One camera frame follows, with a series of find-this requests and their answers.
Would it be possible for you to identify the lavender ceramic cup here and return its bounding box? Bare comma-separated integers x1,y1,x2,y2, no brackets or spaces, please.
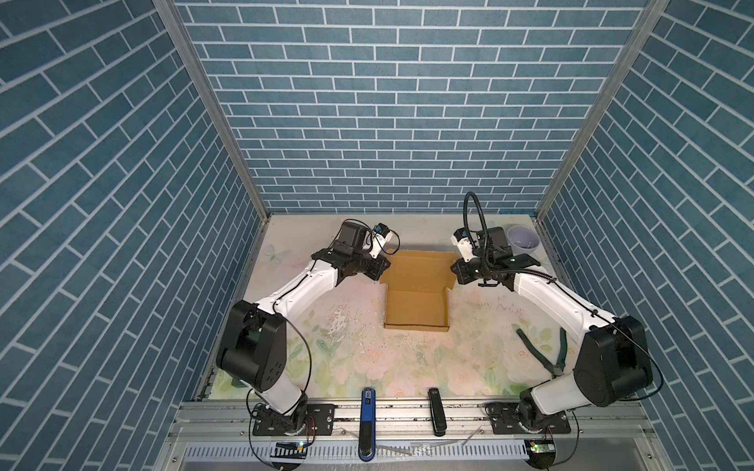
507,226,541,255

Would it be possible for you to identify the aluminium front rail frame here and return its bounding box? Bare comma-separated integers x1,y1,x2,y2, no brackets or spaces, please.
155,396,672,470

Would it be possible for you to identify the black handheld stick device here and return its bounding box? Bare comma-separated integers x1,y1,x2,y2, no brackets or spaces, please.
428,388,448,437

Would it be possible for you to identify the circuit board below rail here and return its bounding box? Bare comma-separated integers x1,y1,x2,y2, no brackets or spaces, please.
270,442,309,471
523,440,557,470

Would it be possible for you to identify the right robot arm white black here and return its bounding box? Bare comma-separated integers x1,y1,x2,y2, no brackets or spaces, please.
451,192,667,434

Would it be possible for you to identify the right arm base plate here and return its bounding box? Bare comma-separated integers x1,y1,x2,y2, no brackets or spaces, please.
483,402,571,435

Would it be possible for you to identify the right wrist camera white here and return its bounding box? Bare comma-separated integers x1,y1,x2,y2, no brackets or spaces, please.
451,228,475,262

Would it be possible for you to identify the right circuit board below rail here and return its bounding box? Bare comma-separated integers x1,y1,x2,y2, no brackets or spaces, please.
523,440,557,470

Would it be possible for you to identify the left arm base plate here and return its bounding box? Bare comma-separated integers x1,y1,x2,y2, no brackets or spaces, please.
251,403,335,437

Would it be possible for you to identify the left circuit board below rail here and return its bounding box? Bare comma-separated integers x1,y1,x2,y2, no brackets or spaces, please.
270,442,309,471

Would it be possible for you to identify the blue black handheld tool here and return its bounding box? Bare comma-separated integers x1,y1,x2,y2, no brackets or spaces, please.
357,388,376,462

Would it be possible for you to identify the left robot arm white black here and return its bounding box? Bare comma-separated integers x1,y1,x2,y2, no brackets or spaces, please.
215,218,401,435

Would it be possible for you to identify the brown cardboard paper box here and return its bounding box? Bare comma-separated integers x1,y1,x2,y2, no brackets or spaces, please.
380,250,458,333

